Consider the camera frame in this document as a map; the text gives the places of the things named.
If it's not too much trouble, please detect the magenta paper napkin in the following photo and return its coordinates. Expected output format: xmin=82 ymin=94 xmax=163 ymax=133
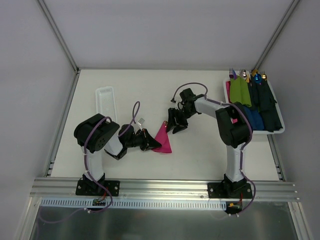
xmin=152 ymin=122 xmax=172 ymax=154

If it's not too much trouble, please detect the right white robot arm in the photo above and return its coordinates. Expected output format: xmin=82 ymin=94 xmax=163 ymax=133
xmin=166 ymin=88 xmax=254 ymax=199

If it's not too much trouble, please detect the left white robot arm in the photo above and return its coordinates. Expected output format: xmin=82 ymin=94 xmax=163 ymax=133
xmin=73 ymin=113 xmax=162 ymax=197

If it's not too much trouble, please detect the green rolled napkin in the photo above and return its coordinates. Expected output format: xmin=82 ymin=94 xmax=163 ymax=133
xmin=229 ymin=76 xmax=252 ymax=107

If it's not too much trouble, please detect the dark navy rolled napkin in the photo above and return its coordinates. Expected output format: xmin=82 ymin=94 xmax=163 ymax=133
xmin=248 ymin=80 xmax=259 ymax=111

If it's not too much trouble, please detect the blue rolled napkin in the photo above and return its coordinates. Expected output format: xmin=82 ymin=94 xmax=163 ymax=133
xmin=244 ymin=106 xmax=265 ymax=131

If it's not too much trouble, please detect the dark teal rolled napkin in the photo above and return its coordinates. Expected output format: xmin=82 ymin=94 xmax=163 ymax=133
xmin=257 ymin=80 xmax=283 ymax=132

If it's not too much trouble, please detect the white napkin tray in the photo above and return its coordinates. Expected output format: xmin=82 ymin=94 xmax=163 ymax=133
xmin=223 ymin=73 xmax=285 ymax=135

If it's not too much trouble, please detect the white slotted cutlery basket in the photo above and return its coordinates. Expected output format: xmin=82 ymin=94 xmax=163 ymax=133
xmin=95 ymin=86 xmax=118 ymax=122

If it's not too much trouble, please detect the purple fork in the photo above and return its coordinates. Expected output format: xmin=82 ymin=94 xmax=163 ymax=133
xmin=229 ymin=68 xmax=237 ymax=80

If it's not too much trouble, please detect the silver spoon in tray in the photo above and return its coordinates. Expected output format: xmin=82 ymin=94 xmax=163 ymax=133
xmin=239 ymin=69 xmax=250 ymax=83

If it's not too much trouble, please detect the blue spoon in tray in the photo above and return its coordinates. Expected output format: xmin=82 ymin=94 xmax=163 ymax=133
xmin=253 ymin=73 xmax=263 ymax=85

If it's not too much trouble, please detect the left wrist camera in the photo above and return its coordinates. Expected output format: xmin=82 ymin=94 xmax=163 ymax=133
xmin=136 ymin=118 xmax=145 ymax=130

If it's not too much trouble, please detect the aluminium mounting rail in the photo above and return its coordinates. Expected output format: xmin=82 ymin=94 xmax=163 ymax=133
xmin=29 ymin=177 xmax=301 ymax=202

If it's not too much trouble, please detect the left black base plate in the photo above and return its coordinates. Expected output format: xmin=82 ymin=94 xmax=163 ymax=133
xmin=75 ymin=174 xmax=120 ymax=197

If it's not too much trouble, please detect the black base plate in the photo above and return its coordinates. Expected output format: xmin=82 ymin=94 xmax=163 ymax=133
xmin=207 ymin=179 xmax=253 ymax=199
xmin=75 ymin=174 xmax=120 ymax=197

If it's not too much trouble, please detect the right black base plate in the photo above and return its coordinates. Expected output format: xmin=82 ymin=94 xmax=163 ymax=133
xmin=207 ymin=179 xmax=253 ymax=199

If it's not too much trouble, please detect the white slotted cable duct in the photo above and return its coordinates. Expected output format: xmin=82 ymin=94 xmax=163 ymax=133
xmin=40 ymin=197 xmax=227 ymax=211

